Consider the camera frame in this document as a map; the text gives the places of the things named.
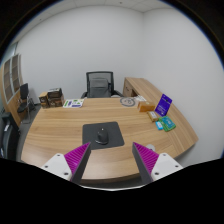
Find black computer mouse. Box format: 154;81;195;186
95;127;110;146

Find grey round disc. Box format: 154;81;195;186
119;96;137;108

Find purple standing card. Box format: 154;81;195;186
154;93;174;118

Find black cardboard box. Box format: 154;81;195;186
46;87;64;100

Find black mesh office chair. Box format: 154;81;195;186
80;70;124;99

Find wooden side desk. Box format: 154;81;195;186
122;77;161;101

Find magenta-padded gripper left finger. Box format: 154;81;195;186
40;142;92;185

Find dark grey mouse pad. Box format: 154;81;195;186
82;121;125;151

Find black visitor chair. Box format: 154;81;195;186
17;83;36;124

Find white sheet with coloured prints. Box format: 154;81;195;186
62;98;85;109

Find small tan box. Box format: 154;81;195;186
147;110;160;123

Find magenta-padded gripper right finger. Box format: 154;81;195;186
132;142;184;185

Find black leather office chair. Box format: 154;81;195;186
0;112;21;160

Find green pack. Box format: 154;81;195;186
158;115;177;133

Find orange box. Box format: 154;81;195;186
137;101;156;113

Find wooden shelf unit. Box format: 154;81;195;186
0;53;26;118

